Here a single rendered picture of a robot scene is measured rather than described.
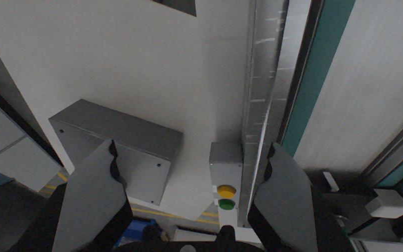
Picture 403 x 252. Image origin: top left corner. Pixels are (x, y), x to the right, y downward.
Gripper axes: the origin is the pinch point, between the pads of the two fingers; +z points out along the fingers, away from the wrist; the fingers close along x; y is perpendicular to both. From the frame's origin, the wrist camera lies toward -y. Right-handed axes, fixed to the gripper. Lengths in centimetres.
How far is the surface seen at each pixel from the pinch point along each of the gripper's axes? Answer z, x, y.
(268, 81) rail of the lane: 7.2, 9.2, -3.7
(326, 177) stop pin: 9.1, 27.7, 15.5
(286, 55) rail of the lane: 5.8, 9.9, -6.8
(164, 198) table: 33, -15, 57
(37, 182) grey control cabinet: 136, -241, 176
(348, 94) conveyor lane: 9.0, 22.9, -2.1
